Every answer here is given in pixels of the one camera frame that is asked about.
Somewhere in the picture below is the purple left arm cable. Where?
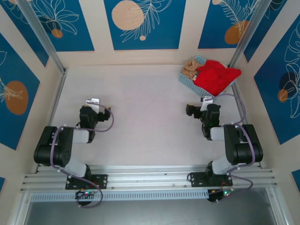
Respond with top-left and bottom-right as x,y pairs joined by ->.
50,104 -> 116,209

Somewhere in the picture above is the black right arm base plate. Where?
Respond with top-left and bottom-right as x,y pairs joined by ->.
189,172 -> 234,188

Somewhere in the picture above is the grey metal sheet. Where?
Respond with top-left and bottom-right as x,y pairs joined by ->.
23,187 -> 289,225

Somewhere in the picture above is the aluminium side rail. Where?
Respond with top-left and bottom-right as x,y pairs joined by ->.
34,69 -> 68,174
231,67 -> 263,170

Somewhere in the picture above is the light blue plastic basket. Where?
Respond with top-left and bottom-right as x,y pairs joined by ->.
179,55 -> 236,98

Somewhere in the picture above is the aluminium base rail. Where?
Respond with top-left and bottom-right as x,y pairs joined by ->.
20,164 -> 280,194

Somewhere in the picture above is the aluminium corner post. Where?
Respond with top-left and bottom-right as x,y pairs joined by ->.
228,0 -> 270,69
16,0 -> 68,74

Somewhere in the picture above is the grey slotted cable duct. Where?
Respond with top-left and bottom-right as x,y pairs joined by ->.
30,190 -> 210,203

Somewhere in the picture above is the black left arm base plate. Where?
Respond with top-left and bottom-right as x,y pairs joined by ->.
65,173 -> 109,190

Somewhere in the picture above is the blue floral wall panel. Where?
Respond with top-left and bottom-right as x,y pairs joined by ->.
30,0 -> 95,53
104,0 -> 187,51
197,0 -> 261,50
254,23 -> 300,145
0,32 -> 41,151

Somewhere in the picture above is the beige t-shirt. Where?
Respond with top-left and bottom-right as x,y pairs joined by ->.
181,58 -> 207,82

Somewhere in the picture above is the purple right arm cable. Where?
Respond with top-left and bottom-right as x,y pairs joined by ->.
215,93 -> 256,205

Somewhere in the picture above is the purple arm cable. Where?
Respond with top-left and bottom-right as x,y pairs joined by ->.
50,104 -> 116,209
215,93 -> 256,205

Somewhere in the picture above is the red t-shirt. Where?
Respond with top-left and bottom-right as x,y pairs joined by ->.
194,60 -> 242,97

